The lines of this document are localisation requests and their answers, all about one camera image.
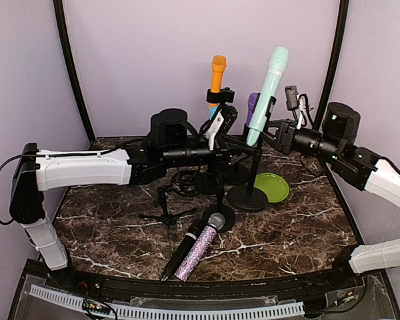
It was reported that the black round-base stand purple mic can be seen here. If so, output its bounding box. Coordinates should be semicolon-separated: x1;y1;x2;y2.
241;123;249;141

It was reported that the blue microphone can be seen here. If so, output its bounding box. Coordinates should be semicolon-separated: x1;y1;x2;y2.
209;105;218;119

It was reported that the black round-base stand mint mic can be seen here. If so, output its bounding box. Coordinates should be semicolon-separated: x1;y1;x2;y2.
227;96;277;213

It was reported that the black tripod microphone stand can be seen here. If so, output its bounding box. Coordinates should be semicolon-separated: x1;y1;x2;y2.
138;168;203;255

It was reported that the black round-base stand front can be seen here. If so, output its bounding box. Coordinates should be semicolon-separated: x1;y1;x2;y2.
202;173;235;233

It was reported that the glitter purple silver-head microphone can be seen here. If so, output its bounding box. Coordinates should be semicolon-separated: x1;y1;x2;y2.
174;213;225;281

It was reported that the mint green microphone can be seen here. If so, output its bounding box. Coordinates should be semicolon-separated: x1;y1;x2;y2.
246;46;289;147

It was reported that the black handheld microphone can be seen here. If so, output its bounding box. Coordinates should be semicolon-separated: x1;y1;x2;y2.
159;219;205;282

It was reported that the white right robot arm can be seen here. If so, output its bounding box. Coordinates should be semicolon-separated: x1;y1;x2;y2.
261;102;400;289

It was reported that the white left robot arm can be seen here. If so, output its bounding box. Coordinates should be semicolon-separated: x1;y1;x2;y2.
9;107;253;291

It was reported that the black round-base stand blue mic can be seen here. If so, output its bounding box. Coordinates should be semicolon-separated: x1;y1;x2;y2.
199;166;225;195

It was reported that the black round-base stand orange mic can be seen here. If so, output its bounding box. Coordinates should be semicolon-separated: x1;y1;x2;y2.
206;87;235;107

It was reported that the orange microphone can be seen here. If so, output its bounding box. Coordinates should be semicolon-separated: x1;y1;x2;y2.
210;55;227;93

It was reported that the lime green plate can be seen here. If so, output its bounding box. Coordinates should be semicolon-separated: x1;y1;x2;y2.
254;173;290;203

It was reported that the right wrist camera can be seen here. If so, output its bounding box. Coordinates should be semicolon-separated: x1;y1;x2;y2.
285;85;314;129

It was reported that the right black corner post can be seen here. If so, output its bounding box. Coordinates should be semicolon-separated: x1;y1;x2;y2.
313;0;349;130

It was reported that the black corner post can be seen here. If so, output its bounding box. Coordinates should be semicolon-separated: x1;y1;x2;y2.
313;0;349;130
53;0;96;143

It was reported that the black front table rail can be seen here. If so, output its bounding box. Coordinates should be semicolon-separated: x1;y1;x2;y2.
47;269;365;301

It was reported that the white slotted cable duct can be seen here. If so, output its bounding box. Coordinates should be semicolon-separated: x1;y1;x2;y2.
29;285;305;319

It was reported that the left black corner post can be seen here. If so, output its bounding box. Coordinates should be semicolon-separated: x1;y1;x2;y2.
53;0;96;143

